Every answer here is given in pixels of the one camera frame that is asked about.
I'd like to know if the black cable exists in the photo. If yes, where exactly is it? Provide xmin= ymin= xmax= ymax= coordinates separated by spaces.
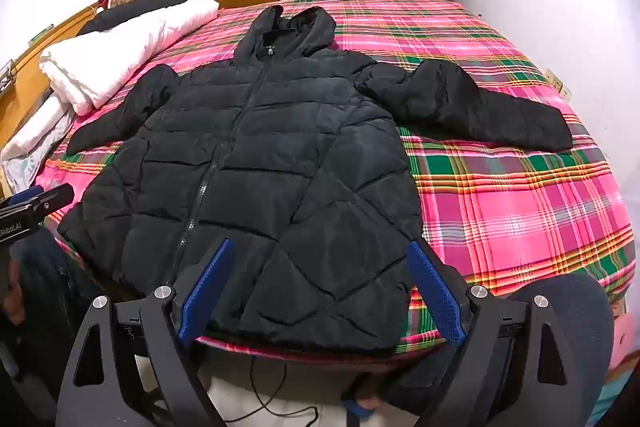
xmin=247 ymin=354 xmax=321 ymax=427

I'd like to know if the wooden headboard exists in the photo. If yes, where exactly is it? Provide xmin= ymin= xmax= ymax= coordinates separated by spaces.
xmin=0 ymin=1 xmax=101 ymax=150

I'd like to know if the black jacket on bed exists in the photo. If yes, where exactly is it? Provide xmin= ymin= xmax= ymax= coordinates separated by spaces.
xmin=77 ymin=0 xmax=189 ymax=36

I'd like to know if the pink plaid bed sheet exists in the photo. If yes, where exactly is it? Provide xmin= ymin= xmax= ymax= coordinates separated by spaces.
xmin=30 ymin=0 xmax=636 ymax=364

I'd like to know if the wall socket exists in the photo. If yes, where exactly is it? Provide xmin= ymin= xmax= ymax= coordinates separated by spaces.
xmin=542 ymin=67 xmax=574 ymax=100

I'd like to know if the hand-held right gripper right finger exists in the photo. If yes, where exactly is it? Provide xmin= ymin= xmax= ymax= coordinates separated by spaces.
xmin=406 ymin=238 xmax=576 ymax=427

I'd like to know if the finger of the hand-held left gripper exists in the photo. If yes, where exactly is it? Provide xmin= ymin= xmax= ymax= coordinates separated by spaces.
xmin=0 ymin=184 xmax=76 ymax=214

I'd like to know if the white folded duvet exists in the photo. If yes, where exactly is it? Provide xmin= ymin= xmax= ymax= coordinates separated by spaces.
xmin=39 ymin=0 xmax=221 ymax=116

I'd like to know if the black puffer jacket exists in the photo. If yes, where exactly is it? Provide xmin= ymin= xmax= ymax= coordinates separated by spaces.
xmin=56 ymin=5 xmax=575 ymax=355

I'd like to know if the blue slipper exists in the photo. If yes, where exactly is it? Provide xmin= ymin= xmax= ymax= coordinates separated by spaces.
xmin=342 ymin=399 xmax=377 ymax=427

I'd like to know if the person's left leg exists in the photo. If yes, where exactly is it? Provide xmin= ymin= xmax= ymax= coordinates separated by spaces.
xmin=0 ymin=227 xmax=146 ymax=427

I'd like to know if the white pillow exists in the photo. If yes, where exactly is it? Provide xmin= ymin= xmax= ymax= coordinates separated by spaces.
xmin=0 ymin=94 xmax=77 ymax=202

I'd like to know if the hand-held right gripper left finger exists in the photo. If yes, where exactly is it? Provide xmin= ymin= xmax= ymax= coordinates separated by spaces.
xmin=57 ymin=237 xmax=237 ymax=427

